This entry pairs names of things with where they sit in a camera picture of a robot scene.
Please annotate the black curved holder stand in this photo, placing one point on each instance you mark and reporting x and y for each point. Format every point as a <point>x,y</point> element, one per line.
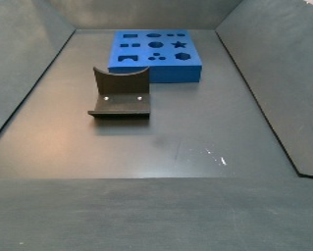
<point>123,88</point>

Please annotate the blue shape-sorter block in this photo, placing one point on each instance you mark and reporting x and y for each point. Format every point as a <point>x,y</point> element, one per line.
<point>165,50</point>

